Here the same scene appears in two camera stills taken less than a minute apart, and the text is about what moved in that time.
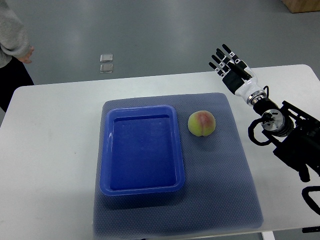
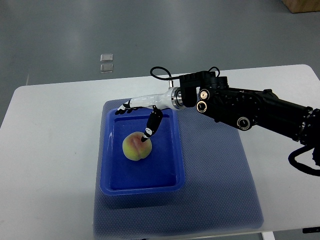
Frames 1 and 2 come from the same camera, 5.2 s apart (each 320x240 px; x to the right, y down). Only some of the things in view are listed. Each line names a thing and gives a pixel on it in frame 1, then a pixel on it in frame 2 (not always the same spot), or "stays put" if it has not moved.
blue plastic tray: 141,151 stays put
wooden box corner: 302,6 stays put
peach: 201,123 → 134,148
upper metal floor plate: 106,57 stays put
